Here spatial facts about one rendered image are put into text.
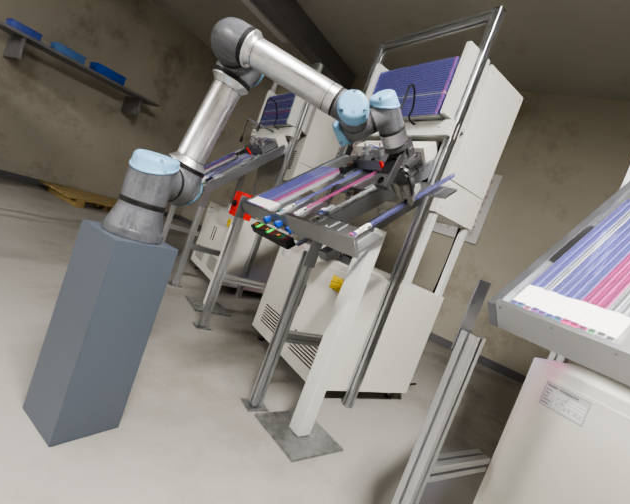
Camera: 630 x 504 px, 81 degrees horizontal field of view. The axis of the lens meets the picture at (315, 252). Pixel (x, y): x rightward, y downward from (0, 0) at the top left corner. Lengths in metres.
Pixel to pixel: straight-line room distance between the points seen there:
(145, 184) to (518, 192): 3.82
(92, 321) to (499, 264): 3.78
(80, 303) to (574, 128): 4.32
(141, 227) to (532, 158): 3.97
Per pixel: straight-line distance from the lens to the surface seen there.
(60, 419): 1.19
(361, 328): 1.73
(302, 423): 1.46
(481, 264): 4.25
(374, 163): 1.82
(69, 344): 1.13
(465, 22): 2.14
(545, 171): 4.41
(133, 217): 1.05
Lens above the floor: 0.75
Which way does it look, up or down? 4 degrees down
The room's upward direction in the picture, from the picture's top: 20 degrees clockwise
